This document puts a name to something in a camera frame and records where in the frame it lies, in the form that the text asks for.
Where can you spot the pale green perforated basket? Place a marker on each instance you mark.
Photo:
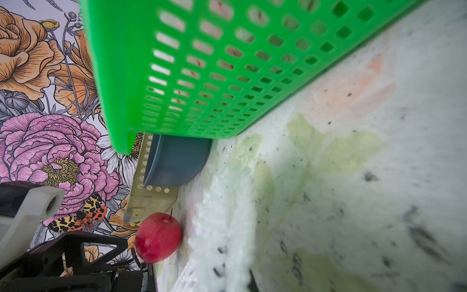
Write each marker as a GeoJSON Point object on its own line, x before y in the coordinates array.
{"type": "Point", "coordinates": [146, 200]}

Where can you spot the bare red apple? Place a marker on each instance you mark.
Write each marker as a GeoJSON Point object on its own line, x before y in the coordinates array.
{"type": "Point", "coordinates": [158, 237]}

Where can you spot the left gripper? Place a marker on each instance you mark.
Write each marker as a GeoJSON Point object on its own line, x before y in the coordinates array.
{"type": "Point", "coordinates": [44, 265]}

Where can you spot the dark teal plastic tub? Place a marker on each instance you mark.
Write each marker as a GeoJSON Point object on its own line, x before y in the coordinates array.
{"type": "Point", "coordinates": [174, 160]}

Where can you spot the white foam net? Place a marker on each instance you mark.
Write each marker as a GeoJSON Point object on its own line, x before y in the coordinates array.
{"type": "Point", "coordinates": [222, 247]}

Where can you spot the bright green plastic basket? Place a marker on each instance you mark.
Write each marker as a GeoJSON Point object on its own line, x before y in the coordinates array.
{"type": "Point", "coordinates": [210, 69]}

